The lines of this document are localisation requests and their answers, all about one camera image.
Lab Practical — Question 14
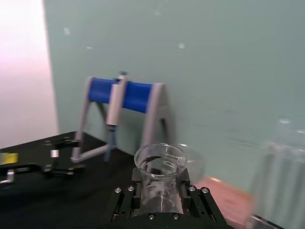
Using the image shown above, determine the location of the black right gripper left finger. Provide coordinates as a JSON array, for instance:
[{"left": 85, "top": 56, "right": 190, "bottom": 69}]
[{"left": 110, "top": 167, "right": 143, "bottom": 221}]

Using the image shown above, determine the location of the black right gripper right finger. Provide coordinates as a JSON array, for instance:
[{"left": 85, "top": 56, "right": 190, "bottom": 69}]
[{"left": 178, "top": 168, "right": 226, "bottom": 225}]

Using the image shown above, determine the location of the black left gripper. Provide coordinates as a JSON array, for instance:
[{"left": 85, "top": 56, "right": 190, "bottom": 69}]
[{"left": 0, "top": 138, "right": 86, "bottom": 190}]

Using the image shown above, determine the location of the clear glass conical flask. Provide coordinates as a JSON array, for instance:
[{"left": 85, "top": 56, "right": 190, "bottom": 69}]
[{"left": 133, "top": 143, "right": 189, "bottom": 213}]

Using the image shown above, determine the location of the shallow brown cardboard tray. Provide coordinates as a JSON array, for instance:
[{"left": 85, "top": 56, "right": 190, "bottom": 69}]
[{"left": 196, "top": 177, "right": 257, "bottom": 229}]

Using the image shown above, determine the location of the black table cloth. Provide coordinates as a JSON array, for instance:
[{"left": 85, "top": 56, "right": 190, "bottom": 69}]
[{"left": 0, "top": 131, "right": 241, "bottom": 229}]

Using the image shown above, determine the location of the grey stand with blue bar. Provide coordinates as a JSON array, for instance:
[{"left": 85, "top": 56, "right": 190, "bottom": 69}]
[{"left": 71, "top": 76, "right": 176, "bottom": 166}]

